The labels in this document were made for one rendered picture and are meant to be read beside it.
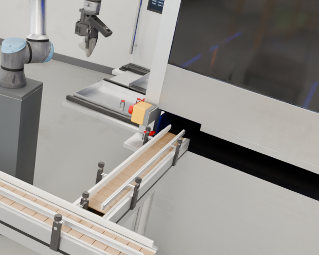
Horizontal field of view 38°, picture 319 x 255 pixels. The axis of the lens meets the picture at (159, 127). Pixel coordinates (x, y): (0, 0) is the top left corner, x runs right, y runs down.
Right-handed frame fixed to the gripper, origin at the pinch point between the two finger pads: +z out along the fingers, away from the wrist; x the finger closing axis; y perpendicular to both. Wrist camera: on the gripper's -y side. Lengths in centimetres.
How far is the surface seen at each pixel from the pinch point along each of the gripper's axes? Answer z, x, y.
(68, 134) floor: 109, -110, 71
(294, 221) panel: 35, 12, -108
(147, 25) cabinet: 1, -90, 13
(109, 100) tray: 21.3, -6.5, -10.4
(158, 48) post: -16.1, 12.5, -37.2
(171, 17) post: -29, 12, -40
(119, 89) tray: 19.6, -19.7, -8.5
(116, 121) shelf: 21.6, 10.7, -23.8
